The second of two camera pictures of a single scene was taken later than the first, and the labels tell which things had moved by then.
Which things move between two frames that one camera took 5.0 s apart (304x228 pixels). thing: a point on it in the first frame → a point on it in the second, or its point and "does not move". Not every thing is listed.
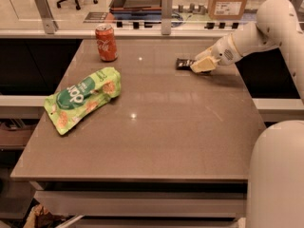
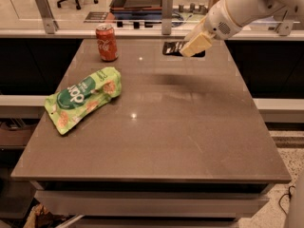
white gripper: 222,52 → 219,23
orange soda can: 107,48 does not move
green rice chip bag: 69,104 does not move
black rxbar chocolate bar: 183,64 → 174,47
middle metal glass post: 166,12 does not move
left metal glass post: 45,10 does not move
